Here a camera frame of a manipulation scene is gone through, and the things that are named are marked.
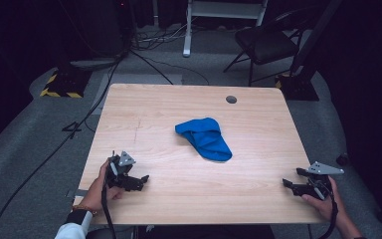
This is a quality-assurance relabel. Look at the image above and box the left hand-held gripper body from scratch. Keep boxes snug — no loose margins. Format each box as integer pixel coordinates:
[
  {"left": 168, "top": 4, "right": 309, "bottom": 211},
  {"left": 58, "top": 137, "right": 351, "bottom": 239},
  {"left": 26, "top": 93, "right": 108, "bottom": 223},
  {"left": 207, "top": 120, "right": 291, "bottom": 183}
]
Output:
[{"left": 104, "top": 150, "right": 144, "bottom": 192}]

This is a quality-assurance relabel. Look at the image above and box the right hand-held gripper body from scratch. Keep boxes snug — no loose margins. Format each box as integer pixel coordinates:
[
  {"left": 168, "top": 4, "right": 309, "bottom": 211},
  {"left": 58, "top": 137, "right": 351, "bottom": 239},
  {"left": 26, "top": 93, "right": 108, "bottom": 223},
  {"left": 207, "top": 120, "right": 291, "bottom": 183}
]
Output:
[{"left": 305, "top": 160, "right": 345, "bottom": 201}]

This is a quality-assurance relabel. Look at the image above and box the blue cloth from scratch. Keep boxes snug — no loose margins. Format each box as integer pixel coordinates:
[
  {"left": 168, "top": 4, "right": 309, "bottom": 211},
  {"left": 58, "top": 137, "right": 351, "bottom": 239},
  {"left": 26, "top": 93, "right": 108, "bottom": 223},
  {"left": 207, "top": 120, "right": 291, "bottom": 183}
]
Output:
[{"left": 174, "top": 117, "right": 234, "bottom": 163}]

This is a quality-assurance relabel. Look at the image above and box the person's right hand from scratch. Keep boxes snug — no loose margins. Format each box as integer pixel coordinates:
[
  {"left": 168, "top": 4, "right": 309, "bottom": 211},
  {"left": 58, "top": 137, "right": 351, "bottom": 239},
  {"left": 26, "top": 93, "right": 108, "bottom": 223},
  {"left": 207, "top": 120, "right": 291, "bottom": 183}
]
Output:
[{"left": 300, "top": 175, "right": 348, "bottom": 227}]

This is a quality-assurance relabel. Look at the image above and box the person's left hand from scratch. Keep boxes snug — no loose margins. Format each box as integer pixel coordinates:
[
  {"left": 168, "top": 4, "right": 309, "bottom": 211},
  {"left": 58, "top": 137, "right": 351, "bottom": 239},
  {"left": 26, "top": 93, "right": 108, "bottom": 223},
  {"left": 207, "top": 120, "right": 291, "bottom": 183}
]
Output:
[{"left": 79, "top": 158, "right": 125, "bottom": 214}]

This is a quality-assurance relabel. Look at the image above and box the grey tape piece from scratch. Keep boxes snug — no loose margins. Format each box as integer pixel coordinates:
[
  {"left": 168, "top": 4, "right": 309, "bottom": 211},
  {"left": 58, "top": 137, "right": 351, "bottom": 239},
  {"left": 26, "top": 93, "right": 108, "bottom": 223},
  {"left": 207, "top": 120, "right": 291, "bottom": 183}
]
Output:
[{"left": 66, "top": 188, "right": 90, "bottom": 199}]

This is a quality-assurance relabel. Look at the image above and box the black stand with base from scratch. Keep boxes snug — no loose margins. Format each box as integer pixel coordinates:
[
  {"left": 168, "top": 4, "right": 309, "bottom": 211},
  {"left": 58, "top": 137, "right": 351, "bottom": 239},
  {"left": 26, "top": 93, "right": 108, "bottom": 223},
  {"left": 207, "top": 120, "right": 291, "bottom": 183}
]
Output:
[{"left": 274, "top": 0, "right": 344, "bottom": 102}]

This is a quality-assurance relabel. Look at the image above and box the hazard striped stand base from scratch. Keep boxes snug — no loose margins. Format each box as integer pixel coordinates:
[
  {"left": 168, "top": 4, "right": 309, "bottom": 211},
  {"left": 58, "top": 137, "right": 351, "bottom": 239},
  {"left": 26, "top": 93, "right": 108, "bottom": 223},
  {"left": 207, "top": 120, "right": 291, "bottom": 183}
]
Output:
[{"left": 39, "top": 68, "right": 94, "bottom": 100}]

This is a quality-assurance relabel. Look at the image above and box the black folding chair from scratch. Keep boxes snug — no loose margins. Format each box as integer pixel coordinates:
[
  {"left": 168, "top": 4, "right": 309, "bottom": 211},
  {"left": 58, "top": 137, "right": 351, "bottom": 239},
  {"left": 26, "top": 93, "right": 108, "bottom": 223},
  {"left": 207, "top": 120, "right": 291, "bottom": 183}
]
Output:
[{"left": 223, "top": 7, "right": 312, "bottom": 88}]

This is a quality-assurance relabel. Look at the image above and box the dark equipment cabinet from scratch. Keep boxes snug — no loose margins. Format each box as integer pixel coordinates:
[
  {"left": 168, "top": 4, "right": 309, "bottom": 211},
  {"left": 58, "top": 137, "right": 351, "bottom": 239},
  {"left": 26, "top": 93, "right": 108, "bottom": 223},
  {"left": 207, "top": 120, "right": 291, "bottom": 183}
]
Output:
[{"left": 61, "top": 0, "right": 137, "bottom": 71}]

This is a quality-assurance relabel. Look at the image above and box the white metal stand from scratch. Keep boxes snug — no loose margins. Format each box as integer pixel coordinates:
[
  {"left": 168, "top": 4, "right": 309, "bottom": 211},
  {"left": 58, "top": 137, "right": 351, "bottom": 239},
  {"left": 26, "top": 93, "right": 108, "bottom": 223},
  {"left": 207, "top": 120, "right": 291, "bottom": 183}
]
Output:
[{"left": 182, "top": 0, "right": 269, "bottom": 58}]

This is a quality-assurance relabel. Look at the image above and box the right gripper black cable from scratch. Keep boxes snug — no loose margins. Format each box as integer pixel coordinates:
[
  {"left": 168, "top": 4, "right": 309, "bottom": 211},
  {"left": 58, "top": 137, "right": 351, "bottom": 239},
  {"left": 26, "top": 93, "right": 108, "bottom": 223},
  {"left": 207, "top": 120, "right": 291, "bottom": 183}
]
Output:
[{"left": 317, "top": 183, "right": 340, "bottom": 239}]

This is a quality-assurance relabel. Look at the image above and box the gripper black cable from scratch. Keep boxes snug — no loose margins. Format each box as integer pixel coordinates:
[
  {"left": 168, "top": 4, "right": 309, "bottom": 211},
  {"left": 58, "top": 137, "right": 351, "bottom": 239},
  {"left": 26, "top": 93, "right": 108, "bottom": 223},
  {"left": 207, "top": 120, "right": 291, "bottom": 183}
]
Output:
[
  {"left": 317, "top": 183, "right": 340, "bottom": 239},
  {"left": 100, "top": 180, "right": 118, "bottom": 239}
]

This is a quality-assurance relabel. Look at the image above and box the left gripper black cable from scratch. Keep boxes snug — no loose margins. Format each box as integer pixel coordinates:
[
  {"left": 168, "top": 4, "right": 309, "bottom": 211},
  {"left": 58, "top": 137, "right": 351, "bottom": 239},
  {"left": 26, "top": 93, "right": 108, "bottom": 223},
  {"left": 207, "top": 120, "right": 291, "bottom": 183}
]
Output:
[{"left": 100, "top": 180, "right": 118, "bottom": 239}]

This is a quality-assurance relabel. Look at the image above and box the beaded bracelet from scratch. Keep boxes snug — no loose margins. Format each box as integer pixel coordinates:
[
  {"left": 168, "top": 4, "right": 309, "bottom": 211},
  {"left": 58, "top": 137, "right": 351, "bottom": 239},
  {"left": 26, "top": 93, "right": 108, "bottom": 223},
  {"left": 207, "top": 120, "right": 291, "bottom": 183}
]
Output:
[{"left": 72, "top": 204, "right": 97, "bottom": 216}]

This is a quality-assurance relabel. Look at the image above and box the long black floor cable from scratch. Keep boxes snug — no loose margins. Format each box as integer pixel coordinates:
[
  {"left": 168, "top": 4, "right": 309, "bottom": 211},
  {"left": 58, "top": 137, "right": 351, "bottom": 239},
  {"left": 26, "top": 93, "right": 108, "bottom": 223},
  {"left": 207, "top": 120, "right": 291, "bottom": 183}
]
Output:
[{"left": 0, "top": 58, "right": 122, "bottom": 239}]

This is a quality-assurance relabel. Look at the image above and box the thin black floor cable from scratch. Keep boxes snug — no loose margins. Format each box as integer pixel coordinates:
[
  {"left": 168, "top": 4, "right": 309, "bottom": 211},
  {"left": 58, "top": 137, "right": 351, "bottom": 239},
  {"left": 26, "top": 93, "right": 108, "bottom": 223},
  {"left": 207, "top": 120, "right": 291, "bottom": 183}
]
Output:
[{"left": 129, "top": 49, "right": 211, "bottom": 86}]

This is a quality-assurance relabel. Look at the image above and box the bundle of floor cables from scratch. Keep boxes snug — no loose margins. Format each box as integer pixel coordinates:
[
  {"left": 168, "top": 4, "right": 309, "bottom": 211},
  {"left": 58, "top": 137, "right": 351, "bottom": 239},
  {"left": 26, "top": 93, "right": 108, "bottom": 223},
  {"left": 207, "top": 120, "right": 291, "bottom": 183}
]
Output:
[{"left": 130, "top": 19, "right": 193, "bottom": 52}]

